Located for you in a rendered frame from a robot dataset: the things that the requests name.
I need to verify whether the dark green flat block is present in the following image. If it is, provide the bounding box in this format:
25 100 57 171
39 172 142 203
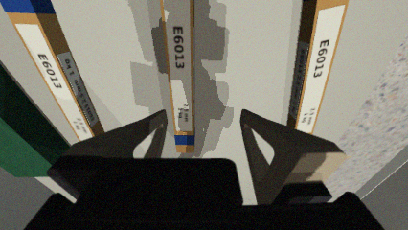
0 64 70 177

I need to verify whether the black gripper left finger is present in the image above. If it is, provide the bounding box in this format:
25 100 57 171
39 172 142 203
61 109 168 158

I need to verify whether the tan cardboard pack with blue bands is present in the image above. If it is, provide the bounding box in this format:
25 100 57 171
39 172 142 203
0 0 104 141
160 0 195 153
287 0 349 134

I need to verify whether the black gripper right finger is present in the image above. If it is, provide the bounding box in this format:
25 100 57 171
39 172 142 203
239 109 347 205

